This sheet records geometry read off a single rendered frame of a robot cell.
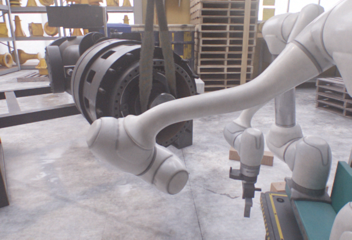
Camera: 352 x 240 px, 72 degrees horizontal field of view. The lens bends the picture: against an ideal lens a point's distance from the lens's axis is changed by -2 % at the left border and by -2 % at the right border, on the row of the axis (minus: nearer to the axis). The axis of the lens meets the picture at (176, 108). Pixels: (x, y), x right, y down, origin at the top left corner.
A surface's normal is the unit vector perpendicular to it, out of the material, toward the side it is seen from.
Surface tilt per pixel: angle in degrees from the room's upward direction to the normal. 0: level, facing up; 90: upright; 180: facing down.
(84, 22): 90
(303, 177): 93
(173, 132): 31
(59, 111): 90
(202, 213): 0
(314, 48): 79
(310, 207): 0
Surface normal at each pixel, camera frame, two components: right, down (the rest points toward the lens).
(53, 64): 0.49, -0.07
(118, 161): 0.21, 0.57
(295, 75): -0.14, 0.52
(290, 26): -0.91, -0.17
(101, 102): 0.51, 0.25
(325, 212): 0.00, -0.96
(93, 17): 0.08, 0.29
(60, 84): 0.46, 0.65
